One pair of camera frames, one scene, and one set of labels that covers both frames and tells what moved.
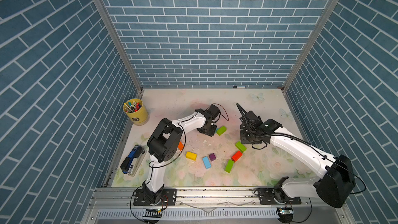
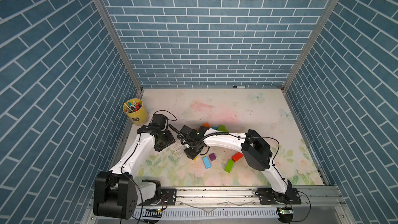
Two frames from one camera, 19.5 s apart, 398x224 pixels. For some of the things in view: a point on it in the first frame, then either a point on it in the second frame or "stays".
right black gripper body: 246,137 -> 191,152
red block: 237,156 stays
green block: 221,130 stays
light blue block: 207,163 stays
